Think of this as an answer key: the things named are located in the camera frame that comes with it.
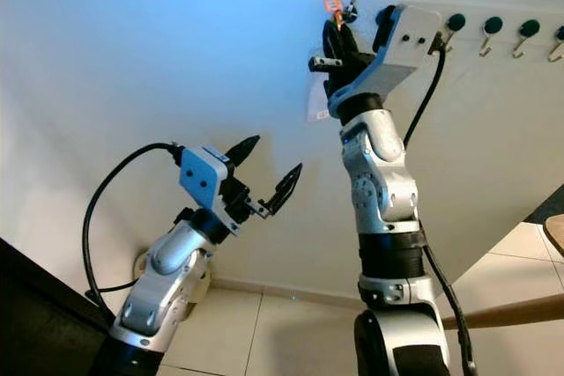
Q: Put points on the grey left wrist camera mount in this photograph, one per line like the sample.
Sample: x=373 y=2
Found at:
x=203 y=178

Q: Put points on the low black cabinet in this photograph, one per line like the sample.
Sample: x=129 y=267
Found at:
x=44 y=332

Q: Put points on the keys with orange tag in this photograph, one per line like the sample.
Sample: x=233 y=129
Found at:
x=333 y=2

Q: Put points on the black rug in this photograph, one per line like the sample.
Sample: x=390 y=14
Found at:
x=548 y=204

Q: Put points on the white hook board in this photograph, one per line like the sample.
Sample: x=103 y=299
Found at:
x=141 y=68

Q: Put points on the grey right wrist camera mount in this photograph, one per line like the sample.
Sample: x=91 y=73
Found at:
x=401 y=59

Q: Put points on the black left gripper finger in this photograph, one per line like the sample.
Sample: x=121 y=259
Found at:
x=247 y=147
x=289 y=188

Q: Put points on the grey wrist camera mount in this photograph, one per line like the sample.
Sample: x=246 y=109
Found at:
x=401 y=59
x=203 y=178

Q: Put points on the wooden table leg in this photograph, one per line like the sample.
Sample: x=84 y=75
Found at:
x=511 y=310

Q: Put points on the clear plastic bag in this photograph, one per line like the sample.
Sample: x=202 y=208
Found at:
x=317 y=103

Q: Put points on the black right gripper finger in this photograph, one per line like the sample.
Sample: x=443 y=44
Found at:
x=337 y=40
x=324 y=64

